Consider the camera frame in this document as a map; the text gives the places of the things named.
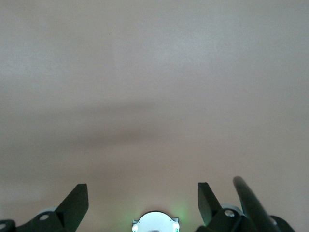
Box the brown table cover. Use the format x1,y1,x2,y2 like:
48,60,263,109
0,0,309,232

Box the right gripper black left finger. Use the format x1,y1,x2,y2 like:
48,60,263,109
0,183,89,232

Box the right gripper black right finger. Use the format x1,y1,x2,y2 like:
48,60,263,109
195,182,295,232

